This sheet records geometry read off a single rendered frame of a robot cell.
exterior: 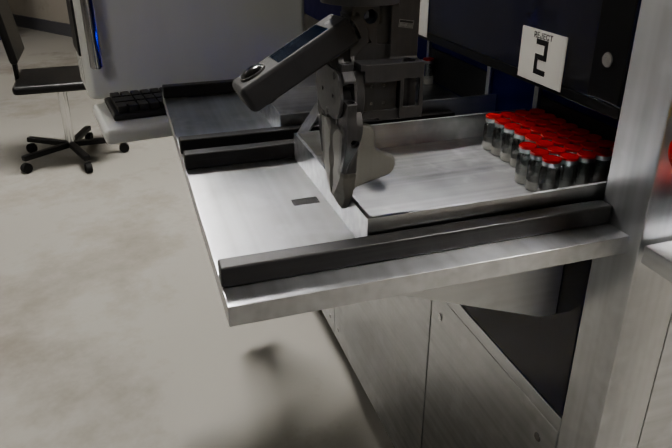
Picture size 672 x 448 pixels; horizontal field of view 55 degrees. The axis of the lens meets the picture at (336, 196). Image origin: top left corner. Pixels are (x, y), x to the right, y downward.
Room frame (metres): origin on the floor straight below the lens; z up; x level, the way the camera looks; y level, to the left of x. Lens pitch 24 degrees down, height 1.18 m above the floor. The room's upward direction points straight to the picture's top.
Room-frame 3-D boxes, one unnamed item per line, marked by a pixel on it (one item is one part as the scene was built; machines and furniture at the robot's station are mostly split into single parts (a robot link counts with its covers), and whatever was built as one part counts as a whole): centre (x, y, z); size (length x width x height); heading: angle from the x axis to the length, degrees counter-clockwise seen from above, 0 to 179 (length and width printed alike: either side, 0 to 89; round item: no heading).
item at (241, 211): (0.85, -0.03, 0.87); 0.70 x 0.48 x 0.02; 18
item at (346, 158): (0.56, -0.01, 0.99); 0.05 x 0.02 x 0.09; 18
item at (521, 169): (0.70, -0.22, 0.90); 0.02 x 0.02 x 0.05
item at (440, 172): (0.71, -0.15, 0.90); 0.34 x 0.26 x 0.04; 109
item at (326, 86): (0.59, -0.03, 1.05); 0.09 x 0.08 x 0.12; 108
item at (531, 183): (0.68, -0.23, 0.90); 0.02 x 0.02 x 0.05
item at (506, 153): (0.74, -0.23, 0.90); 0.18 x 0.02 x 0.05; 19
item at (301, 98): (1.03, -0.04, 0.90); 0.34 x 0.26 x 0.04; 108
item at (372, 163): (0.58, -0.03, 0.95); 0.06 x 0.03 x 0.09; 108
